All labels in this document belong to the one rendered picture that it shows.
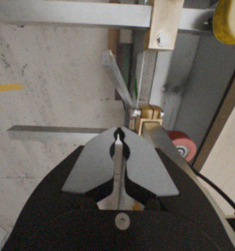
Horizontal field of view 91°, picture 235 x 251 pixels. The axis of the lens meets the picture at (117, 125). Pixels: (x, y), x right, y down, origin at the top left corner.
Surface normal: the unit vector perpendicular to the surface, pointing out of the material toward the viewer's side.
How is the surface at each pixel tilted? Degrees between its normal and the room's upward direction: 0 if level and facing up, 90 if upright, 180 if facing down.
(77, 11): 0
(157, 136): 90
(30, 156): 0
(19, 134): 0
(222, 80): 90
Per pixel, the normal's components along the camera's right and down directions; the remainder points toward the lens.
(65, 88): 0.00, 0.47
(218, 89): -1.00, -0.04
